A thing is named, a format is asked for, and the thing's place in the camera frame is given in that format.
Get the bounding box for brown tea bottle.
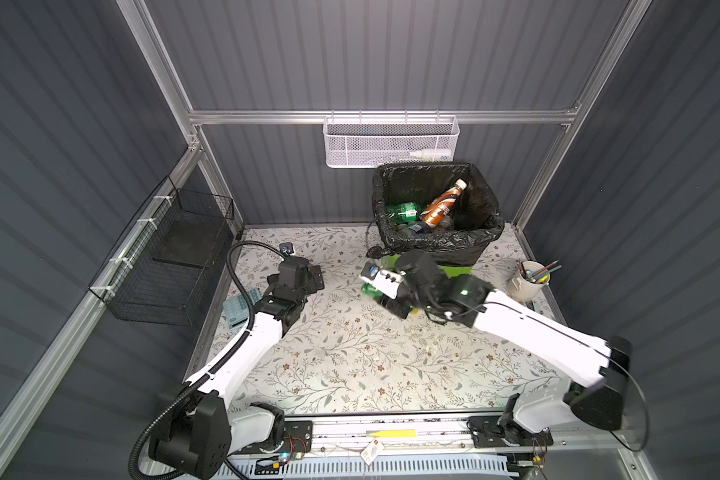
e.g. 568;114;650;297
419;179;468;228

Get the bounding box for green bottle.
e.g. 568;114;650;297
361;283;386;301
386;202;421;224

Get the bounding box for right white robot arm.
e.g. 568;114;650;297
360;250;631;444

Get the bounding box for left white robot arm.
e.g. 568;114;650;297
128;255;324;479

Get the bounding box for green bin with black liner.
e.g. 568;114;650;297
367;162;505;275

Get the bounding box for white pen cup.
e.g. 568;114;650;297
507;260;562;303

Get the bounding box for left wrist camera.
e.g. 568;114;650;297
278;242;294;257

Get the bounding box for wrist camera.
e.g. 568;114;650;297
360;261;403;299
278;242;294;257

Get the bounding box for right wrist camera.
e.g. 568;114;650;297
360;261;403;299

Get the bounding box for left black corrugated cable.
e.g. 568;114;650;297
127;239;292;480

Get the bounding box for black wire wall basket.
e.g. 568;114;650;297
89;179;235;327

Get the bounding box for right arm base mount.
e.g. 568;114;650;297
466;414;554;450

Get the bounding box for white wire wall basket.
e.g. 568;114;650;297
322;116;460;169

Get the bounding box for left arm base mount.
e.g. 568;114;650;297
233;420;314;455

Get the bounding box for white tag on rail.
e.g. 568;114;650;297
360;438;384;466

